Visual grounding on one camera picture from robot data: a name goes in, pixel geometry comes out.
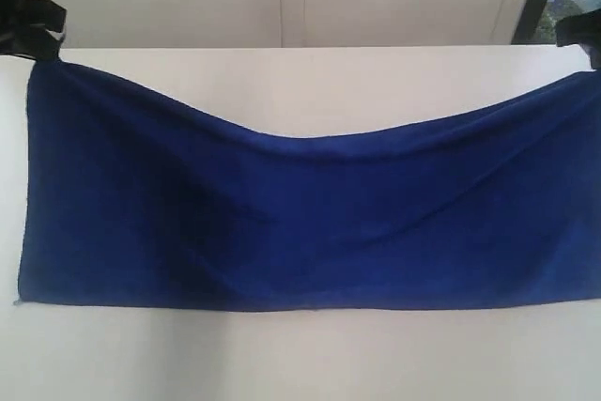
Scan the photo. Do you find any blue towel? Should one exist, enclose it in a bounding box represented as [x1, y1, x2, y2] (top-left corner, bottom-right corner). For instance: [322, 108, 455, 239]
[18, 61, 600, 312]

